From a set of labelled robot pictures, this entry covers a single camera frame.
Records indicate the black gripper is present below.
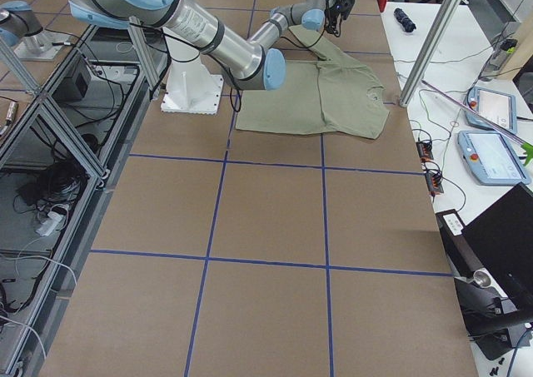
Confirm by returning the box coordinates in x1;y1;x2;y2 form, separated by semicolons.
325;12;341;37

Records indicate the olive green long-sleeve shirt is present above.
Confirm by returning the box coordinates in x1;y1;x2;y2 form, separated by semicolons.
236;26;389;139

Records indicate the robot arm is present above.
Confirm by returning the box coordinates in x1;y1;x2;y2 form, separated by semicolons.
1;0;43;47
69;0;355;91

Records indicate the folded dark blue umbrella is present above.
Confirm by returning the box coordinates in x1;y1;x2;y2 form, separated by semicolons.
393;7;416;33

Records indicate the orange black connector board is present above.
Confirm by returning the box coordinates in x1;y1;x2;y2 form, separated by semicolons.
416;140;444;198

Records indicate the far teach pendant tablet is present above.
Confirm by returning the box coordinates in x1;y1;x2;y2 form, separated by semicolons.
465;87;517;133

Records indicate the teach pendant tablet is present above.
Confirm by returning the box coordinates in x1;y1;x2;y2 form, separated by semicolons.
465;87;517;133
457;131;531;186

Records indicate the near teach pendant tablet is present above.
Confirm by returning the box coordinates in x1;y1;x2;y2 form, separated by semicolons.
457;131;531;186

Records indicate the reacher grabber stick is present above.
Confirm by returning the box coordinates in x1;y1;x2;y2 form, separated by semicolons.
420;78;533;166

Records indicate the black monitor on stand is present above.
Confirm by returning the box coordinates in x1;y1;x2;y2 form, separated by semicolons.
436;183;532;360

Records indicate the white power strip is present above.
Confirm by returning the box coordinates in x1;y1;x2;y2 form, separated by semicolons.
36;208;67;236

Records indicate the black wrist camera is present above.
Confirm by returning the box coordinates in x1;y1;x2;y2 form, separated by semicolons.
330;0;356;22

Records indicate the aluminium frame post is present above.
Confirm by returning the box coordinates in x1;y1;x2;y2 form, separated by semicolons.
399;0;461;107

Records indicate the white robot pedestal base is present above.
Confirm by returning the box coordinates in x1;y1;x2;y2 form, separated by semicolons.
162;27;223;115

